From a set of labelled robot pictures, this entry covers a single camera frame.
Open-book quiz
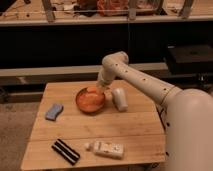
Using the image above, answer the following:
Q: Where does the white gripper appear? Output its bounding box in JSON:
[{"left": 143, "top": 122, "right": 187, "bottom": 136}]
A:
[{"left": 87, "top": 70, "right": 115, "bottom": 94}]

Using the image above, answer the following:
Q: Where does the orange pepper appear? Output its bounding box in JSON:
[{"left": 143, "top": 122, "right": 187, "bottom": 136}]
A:
[{"left": 88, "top": 92, "right": 101, "bottom": 101}]

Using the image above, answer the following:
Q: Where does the translucent plastic cup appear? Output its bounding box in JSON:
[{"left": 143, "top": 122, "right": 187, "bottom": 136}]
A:
[{"left": 112, "top": 88, "right": 128, "bottom": 112}]

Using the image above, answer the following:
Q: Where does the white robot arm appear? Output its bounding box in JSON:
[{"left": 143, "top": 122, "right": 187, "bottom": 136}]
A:
[{"left": 97, "top": 51, "right": 213, "bottom": 171}]

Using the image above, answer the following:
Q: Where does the orange ceramic bowl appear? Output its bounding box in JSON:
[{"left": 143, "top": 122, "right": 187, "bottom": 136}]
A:
[{"left": 75, "top": 87, "right": 106, "bottom": 113}]

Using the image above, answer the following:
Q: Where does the blue sponge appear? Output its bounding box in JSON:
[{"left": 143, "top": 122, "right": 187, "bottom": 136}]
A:
[{"left": 45, "top": 104, "right": 63, "bottom": 121}]

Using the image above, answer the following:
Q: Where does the wooden table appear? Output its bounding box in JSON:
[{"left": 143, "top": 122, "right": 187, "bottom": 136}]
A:
[{"left": 21, "top": 80, "right": 165, "bottom": 171}]

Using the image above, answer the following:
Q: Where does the white lotion bottle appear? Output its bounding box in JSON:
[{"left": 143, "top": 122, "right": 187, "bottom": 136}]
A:
[{"left": 84, "top": 141, "right": 124, "bottom": 159}]

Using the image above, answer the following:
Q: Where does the black striped rectangular block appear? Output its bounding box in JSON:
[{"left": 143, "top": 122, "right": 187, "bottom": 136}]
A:
[{"left": 51, "top": 139, "right": 80, "bottom": 165}]

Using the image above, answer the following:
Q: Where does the black box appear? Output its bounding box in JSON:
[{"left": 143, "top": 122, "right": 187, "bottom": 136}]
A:
[{"left": 165, "top": 44, "right": 213, "bottom": 74}]

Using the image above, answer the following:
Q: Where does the long wooden shelf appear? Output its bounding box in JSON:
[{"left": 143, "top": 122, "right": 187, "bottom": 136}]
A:
[{"left": 0, "top": 0, "right": 213, "bottom": 27}]

